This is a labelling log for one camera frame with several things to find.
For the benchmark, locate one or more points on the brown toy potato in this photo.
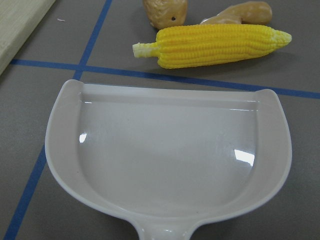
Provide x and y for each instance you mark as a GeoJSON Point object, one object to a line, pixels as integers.
{"type": "Point", "coordinates": [165, 13]}

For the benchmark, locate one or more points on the yellow toy corn cob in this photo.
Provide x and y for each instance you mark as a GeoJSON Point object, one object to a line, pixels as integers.
{"type": "Point", "coordinates": [190, 46]}

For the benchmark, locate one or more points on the beige plastic dustpan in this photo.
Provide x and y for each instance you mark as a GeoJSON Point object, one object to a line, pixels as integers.
{"type": "Point", "coordinates": [168, 160]}

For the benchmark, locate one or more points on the tan toy ginger root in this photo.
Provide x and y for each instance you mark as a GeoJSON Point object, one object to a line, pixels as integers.
{"type": "Point", "coordinates": [250, 12]}

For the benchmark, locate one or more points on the wooden cutting board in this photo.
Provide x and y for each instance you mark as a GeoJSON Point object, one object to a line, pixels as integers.
{"type": "Point", "coordinates": [18, 19]}

